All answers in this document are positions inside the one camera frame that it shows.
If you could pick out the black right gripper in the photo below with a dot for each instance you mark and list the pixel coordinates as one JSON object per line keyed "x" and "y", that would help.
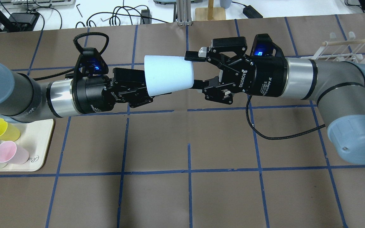
{"x": 265, "y": 78}

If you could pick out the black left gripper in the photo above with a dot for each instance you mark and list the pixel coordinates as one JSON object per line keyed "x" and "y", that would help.
{"x": 94, "y": 95}

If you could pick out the light blue plastic cup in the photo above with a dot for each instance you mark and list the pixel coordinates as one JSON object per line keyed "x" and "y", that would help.
{"x": 166, "y": 74}

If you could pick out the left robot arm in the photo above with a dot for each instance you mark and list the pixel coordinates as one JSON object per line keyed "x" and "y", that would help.
{"x": 23, "y": 100}

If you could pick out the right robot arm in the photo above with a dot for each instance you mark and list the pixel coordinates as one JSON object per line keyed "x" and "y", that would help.
{"x": 337, "y": 87}

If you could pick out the yellow plastic cup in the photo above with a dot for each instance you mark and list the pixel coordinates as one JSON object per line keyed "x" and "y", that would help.
{"x": 8, "y": 132}

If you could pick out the pink plastic cup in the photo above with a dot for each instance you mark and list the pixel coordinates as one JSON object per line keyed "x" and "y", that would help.
{"x": 12, "y": 153}

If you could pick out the wooden stand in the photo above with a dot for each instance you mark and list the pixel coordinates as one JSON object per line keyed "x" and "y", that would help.
{"x": 210, "y": 13}

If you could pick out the black power adapter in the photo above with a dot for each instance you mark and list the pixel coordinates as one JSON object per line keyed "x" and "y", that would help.
{"x": 251, "y": 12}

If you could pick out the cream plastic tray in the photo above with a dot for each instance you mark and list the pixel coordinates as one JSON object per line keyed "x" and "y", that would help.
{"x": 35, "y": 138}

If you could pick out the black monitor stand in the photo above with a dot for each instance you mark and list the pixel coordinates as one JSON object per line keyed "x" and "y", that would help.
{"x": 18, "y": 22}

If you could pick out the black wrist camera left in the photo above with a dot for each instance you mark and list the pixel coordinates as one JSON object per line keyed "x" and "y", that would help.
{"x": 90, "y": 62}

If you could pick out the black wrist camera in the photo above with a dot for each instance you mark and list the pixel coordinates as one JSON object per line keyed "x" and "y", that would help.
{"x": 90, "y": 62}
{"x": 264, "y": 46}

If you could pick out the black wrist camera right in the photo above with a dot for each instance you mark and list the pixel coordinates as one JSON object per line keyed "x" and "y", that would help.
{"x": 264, "y": 46}

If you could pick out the aluminium frame post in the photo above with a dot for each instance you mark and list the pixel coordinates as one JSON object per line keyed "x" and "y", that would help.
{"x": 183, "y": 12}

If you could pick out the white wire dish rack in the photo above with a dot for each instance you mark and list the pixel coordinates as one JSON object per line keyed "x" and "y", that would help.
{"x": 351, "y": 49}

